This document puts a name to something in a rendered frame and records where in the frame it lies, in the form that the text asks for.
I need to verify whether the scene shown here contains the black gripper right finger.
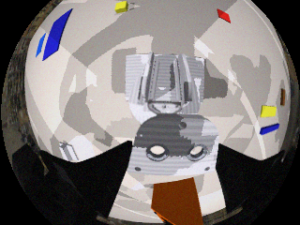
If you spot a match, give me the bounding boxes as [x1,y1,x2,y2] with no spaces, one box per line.
[215,142,285,214]

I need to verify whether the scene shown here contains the blue flat bar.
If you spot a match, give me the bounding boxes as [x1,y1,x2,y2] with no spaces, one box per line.
[260,124,280,135]

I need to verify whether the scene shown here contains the small yellow block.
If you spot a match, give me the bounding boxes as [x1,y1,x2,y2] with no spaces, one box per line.
[115,1,128,14]

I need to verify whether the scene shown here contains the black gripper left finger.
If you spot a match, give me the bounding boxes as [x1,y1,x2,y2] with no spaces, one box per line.
[38,140,132,218]

